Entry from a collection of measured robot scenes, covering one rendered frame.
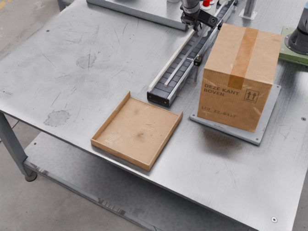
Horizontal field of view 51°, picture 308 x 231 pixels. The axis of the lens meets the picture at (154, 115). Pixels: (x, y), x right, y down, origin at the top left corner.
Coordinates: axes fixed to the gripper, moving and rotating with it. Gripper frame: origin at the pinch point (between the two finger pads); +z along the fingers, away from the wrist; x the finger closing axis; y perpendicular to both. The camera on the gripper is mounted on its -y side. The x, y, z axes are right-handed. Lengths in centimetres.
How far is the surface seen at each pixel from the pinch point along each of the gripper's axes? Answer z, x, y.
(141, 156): -28, 69, -7
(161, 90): -16.4, 39.4, 0.5
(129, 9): 10.4, -4.6, 46.8
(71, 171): 28, 95, 46
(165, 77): -12.3, 32.3, 2.6
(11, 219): 30, 136, 70
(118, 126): -24, 62, 8
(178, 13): 12.7, -11.0, 19.1
